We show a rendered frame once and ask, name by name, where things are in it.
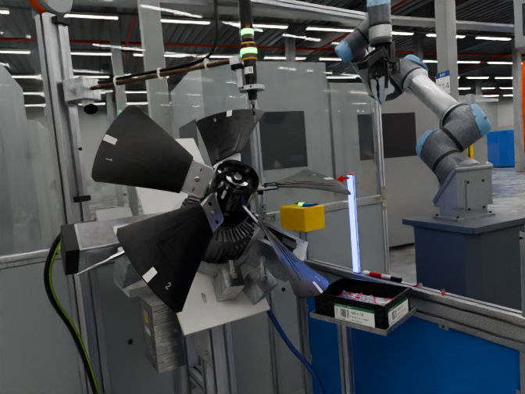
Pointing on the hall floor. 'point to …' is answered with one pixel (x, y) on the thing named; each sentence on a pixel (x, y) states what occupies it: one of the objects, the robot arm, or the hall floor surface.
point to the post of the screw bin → (346, 359)
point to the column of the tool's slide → (55, 90)
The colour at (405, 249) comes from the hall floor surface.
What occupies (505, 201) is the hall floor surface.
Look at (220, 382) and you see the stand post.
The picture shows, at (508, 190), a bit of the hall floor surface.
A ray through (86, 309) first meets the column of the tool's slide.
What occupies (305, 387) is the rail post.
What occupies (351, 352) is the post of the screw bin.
